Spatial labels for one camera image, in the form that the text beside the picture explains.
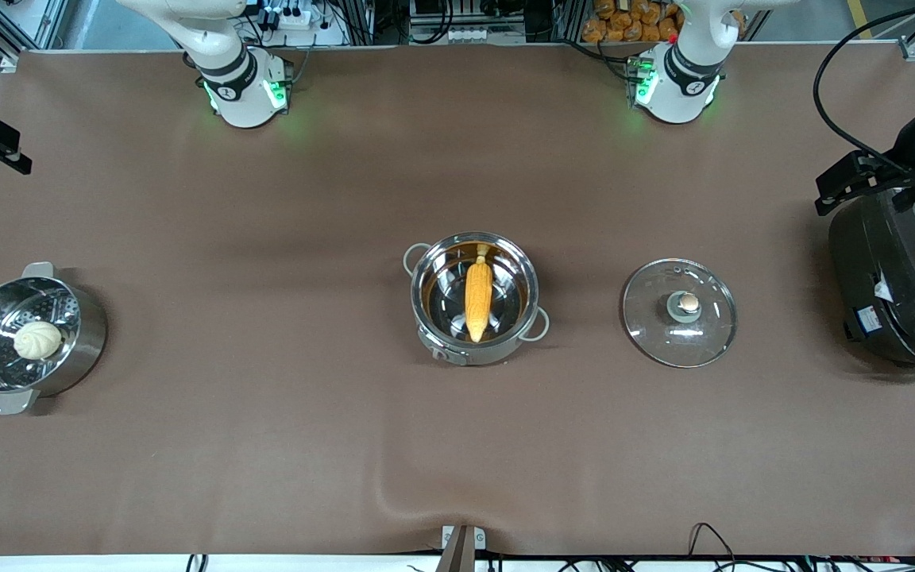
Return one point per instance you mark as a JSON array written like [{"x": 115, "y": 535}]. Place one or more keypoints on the yellow corn cob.
[{"x": 479, "y": 298}]

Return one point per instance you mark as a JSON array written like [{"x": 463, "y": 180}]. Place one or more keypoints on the round glass pot lid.
[{"x": 656, "y": 334}]

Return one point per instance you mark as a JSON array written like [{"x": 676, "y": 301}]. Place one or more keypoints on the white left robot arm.
[{"x": 676, "y": 91}]

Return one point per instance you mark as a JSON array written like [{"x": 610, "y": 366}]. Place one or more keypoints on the steel steamer pot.
[{"x": 84, "y": 334}]

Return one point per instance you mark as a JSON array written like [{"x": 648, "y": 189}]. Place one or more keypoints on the brown table mat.
[{"x": 267, "y": 445}]

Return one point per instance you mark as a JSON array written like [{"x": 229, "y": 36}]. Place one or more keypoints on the white power strip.
[
  {"x": 295, "y": 20},
  {"x": 467, "y": 34}
]

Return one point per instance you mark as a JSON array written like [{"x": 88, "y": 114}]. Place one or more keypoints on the orange toy food pile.
[{"x": 624, "y": 24}]

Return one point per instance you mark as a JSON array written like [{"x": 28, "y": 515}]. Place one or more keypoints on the white steamed bun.
[{"x": 38, "y": 340}]

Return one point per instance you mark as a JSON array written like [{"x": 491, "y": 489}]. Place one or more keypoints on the black rice cooker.
[{"x": 902, "y": 278}]

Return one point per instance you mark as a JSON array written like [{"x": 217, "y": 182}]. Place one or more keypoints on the grey metal table bracket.
[{"x": 464, "y": 548}]

